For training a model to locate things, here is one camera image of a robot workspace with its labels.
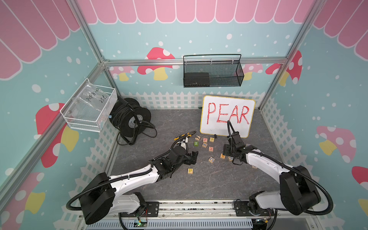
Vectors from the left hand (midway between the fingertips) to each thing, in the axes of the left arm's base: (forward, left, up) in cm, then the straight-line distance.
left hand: (191, 153), depth 82 cm
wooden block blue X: (+12, -9, -11) cm, 19 cm away
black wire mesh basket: (+50, -14, +22) cm, 56 cm away
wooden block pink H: (+10, -13, -12) cm, 20 cm away
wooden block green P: (-6, +1, -12) cm, 13 cm away
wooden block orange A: (+4, -20, -10) cm, 22 cm away
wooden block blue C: (+2, -13, -11) cm, 17 cm away
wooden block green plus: (+16, -14, -10) cm, 24 cm away
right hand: (+7, -23, -7) cm, 25 cm away
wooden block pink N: (+16, -10, -11) cm, 22 cm away
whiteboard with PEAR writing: (+30, -17, +5) cm, 35 cm away
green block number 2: (+13, -3, -11) cm, 18 cm away
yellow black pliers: (+20, +3, -11) cm, 23 cm away
